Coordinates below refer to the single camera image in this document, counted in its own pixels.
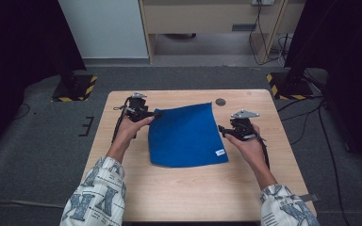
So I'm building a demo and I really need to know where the left hand-held gripper black cable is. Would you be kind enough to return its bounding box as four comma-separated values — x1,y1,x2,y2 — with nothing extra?
111,96,133,145

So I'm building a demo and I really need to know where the grey tape strip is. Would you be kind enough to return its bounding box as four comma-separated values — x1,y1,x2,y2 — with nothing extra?
301,193,321,202

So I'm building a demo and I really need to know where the white cabinet panel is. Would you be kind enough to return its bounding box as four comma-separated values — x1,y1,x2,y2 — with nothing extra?
58,0,149,60

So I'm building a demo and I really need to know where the light wooden desk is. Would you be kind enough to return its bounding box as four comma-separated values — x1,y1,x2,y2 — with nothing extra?
138,0,307,64

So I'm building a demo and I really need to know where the blue microfibre towel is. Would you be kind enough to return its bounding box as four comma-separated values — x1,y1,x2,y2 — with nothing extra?
147,102,229,169

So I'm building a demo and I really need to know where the right hand-held gripper black cable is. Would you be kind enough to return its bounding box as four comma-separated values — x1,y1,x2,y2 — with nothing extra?
254,131,272,170

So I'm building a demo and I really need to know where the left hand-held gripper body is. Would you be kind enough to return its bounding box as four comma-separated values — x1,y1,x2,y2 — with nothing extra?
121,91,152,124

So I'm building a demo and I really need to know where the hand-held gripper black cable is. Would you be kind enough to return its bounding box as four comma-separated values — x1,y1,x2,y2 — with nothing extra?
111,96,133,145
254,131,272,170

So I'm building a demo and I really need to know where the black curtain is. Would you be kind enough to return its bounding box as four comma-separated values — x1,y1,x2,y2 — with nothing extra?
0,0,88,161
284,0,362,172

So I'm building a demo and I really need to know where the striped black stand base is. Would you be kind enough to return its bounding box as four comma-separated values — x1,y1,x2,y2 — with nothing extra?
266,71,315,101
51,74,98,103

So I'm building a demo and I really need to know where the long black floor cable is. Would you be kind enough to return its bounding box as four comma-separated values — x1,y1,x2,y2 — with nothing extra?
317,103,348,226

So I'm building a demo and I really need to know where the person's left hand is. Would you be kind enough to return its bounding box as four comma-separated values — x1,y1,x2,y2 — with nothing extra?
110,115,156,158

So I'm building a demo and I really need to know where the thin black floor cable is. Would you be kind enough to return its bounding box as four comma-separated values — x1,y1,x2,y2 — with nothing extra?
12,103,32,121

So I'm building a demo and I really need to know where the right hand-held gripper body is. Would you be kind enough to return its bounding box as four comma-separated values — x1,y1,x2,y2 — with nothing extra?
228,108,261,141

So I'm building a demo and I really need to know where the person's right hand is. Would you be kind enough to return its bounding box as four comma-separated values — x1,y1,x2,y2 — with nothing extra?
224,122,272,173

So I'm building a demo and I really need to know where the black power cable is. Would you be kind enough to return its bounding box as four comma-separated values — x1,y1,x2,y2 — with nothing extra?
248,3,285,66

